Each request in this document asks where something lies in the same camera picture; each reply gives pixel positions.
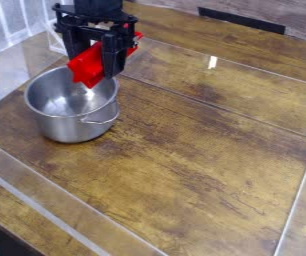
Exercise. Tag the silver metal pot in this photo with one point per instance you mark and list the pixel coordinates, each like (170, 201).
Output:
(72, 113)

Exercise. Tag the clear acrylic front panel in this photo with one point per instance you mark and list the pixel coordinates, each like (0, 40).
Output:
(83, 222)

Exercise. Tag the clear acrylic stand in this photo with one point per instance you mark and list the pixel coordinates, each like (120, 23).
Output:
(55, 40)

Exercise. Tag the red rectangular block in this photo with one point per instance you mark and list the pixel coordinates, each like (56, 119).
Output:
(87, 65)

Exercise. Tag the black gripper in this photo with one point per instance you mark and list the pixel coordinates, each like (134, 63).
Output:
(96, 14)

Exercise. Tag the black strip on table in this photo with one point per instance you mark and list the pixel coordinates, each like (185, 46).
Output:
(241, 20)

